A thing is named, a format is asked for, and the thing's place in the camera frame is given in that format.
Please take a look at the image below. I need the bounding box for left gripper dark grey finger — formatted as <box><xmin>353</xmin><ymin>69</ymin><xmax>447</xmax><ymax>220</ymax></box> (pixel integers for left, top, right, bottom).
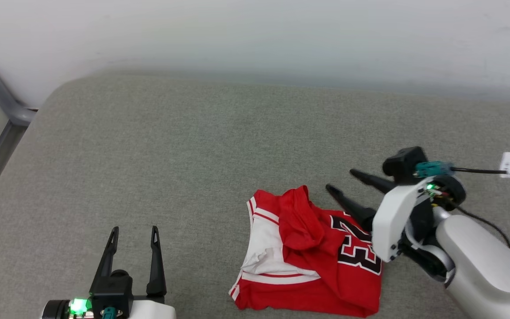
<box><xmin>89</xmin><ymin>226</ymin><xmax>120</xmax><ymax>294</ymax></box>
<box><xmin>146</xmin><ymin>226</ymin><xmax>167</xmax><ymax>297</ymax></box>

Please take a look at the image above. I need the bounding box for thin black cable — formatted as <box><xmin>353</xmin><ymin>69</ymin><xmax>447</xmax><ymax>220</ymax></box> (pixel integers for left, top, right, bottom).
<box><xmin>453</xmin><ymin>205</ymin><xmax>510</xmax><ymax>250</ymax></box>

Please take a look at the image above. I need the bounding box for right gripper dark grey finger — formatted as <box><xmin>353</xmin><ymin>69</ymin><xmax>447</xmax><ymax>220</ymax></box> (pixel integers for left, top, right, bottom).
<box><xmin>325</xmin><ymin>184</ymin><xmax>377</xmax><ymax>232</ymax></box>
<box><xmin>349</xmin><ymin>169</ymin><xmax>396</xmax><ymax>195</ymax></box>

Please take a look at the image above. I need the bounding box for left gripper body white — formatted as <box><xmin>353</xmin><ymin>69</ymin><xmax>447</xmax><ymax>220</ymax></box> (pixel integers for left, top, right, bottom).
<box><xmin>124</xmin><ymin>300</ymin><xmax>177</xmax><ymax>319</ymax></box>

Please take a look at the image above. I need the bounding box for black cable with teal connector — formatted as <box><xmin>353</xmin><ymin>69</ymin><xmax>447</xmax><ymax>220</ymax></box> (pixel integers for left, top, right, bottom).
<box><xmin>414</xmin><ymin>161</ymin><xmax>510</xmax><ymax>178</ymax></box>

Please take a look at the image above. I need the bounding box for red basketball jersey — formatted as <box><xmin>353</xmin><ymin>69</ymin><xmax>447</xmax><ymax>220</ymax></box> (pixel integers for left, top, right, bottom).
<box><xmin>229</xmin><ymin>185</ymin><xmax>383</xmax><ymax>318</ymax></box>

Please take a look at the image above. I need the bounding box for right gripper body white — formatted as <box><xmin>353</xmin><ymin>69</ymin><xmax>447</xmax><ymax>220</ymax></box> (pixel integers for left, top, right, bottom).
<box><xmin>371</xmin><ymin>177</ymin><xmax>433</xmax><ymax>263</ymax></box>

